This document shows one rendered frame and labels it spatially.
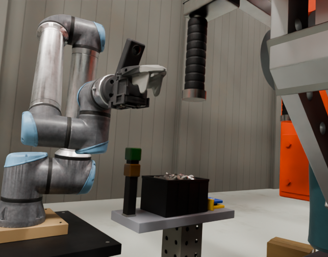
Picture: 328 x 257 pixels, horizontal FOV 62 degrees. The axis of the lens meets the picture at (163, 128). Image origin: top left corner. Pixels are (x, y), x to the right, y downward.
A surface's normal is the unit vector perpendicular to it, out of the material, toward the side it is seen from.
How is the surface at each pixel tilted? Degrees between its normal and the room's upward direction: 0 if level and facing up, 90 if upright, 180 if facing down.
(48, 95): 51
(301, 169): 90
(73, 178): 95
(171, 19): 90
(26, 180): 93
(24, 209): 72
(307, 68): 135
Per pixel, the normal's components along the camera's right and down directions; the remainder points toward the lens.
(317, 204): -0.95, -0.06
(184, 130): 0.62, -0.03
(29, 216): 0.75, -0.31
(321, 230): -0.85, -0.14
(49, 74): 0.40, -0.66
